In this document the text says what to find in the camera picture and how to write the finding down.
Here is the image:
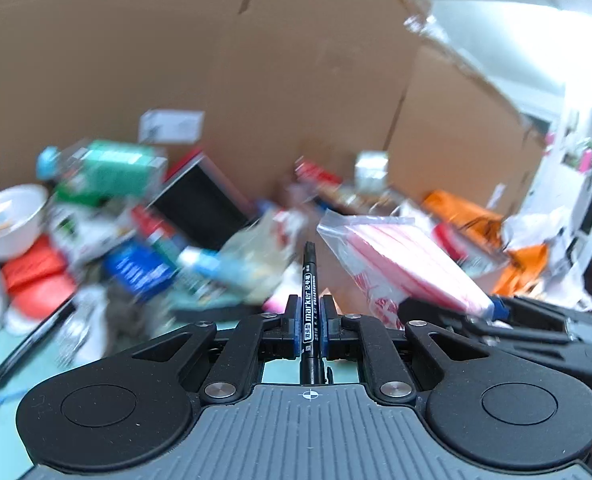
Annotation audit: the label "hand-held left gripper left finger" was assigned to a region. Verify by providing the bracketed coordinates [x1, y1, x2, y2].
[131, 294, 300, 407]

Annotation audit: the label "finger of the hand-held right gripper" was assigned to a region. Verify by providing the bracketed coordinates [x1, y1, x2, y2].
[490, 295, 592, 328]
[397, 298, 573, 347]

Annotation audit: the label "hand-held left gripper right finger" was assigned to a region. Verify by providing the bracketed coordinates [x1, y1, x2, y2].
[322, 294, 493, 407]

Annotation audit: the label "black marker pen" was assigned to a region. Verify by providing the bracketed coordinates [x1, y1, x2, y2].
[298, 241, 335, 387]

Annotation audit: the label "clear zip bag pink masks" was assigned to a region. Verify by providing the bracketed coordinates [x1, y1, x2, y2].
[317, 208, 495, 332]

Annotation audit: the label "white plastic bag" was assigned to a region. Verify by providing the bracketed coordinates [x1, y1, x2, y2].
[502, 206, 592, 312]

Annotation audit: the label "clear bag with snacks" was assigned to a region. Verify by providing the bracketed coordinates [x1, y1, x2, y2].
[220, 209, 308, 302]

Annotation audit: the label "clear bottle white cap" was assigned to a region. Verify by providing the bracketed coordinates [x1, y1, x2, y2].
[177, 246, 278, 297]

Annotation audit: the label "orange bag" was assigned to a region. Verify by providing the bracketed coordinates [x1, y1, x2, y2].
[420, 189, 550, 297]

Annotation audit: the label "black screen tablet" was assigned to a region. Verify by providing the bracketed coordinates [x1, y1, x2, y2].
[147, 152, 255, 252]

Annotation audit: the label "red box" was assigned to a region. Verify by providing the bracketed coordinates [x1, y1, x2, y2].
[295, 157, 345, 187]

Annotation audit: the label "blue packet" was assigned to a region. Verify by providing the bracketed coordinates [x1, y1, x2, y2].
[103, 239, 180, 304]

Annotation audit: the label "red and white packet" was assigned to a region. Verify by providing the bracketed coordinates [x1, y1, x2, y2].
[130, 204, 178, 257]

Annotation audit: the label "brown cardboard box torn edge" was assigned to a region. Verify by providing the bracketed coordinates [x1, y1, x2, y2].
[386, 40, 548, 223]

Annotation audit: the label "crumpled clear wrapper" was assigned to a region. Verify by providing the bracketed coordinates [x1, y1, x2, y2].
[55, 286, 113, 367]

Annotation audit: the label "green box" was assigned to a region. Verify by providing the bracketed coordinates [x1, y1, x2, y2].
[77, 139, 170, 197]

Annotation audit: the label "white shipping label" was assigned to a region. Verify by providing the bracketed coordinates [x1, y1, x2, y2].
[138, 108, 205, 145]

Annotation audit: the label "black flat phone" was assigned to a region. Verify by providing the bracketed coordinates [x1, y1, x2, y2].
[0, 299, 78, 389]

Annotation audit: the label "white bowl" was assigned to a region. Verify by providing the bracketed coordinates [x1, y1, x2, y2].
[0, 183, 50, 262]

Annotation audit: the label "bottle with blue cap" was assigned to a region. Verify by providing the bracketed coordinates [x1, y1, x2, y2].
[35, 146, 93, 187]

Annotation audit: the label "large brown cardboard box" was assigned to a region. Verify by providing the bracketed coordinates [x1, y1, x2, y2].
[0, 0, 433, 226]

